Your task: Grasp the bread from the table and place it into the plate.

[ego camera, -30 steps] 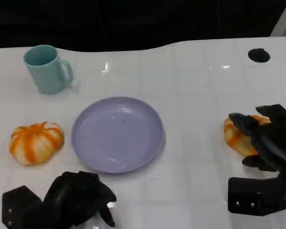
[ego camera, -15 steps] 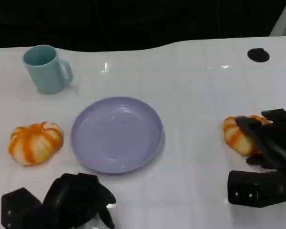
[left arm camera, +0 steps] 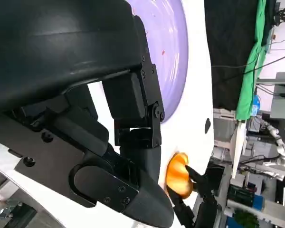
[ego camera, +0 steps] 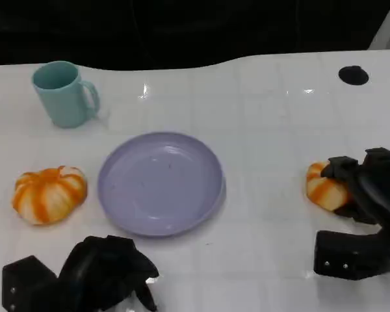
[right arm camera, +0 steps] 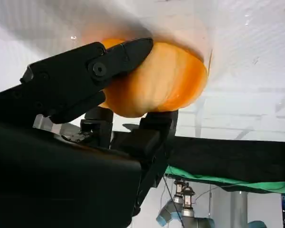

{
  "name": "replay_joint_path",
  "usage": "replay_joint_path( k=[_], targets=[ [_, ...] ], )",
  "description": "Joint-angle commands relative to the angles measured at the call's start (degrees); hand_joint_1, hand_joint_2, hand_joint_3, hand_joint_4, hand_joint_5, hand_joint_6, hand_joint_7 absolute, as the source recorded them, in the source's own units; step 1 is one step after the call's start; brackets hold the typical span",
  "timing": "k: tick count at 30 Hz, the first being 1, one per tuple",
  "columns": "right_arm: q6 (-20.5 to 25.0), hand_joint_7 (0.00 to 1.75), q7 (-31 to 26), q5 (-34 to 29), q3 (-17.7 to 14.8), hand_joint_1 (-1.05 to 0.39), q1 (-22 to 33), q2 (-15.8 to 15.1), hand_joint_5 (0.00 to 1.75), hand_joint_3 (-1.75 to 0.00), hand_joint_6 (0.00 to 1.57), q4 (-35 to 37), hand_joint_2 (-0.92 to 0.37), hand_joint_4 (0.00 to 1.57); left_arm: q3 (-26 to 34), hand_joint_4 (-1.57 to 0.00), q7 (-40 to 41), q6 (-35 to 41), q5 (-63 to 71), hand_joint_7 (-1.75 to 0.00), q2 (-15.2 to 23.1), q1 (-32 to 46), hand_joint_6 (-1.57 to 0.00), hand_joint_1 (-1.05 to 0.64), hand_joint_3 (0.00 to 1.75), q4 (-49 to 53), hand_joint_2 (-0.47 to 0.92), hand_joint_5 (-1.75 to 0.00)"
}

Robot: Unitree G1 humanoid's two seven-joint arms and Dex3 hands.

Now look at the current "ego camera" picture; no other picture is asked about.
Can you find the orange and white bread roll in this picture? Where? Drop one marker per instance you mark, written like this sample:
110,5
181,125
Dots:
325,193
48,195

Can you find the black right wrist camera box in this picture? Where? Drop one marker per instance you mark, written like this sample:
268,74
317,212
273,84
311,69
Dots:
347,253

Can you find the pale green mug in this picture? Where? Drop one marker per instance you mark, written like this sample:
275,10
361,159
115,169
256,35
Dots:
63,96

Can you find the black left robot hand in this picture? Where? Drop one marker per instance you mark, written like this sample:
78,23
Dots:
97,276

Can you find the black round table grommet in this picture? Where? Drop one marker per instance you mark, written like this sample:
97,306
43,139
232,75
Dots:
353,75

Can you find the lilac plate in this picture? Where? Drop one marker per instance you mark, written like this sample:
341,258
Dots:
159,185

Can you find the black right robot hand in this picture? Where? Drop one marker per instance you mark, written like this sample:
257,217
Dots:
377,191

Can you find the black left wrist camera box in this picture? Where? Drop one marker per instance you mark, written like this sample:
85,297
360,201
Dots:
26,286

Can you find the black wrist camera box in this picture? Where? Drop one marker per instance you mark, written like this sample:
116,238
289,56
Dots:
347,253
26,286

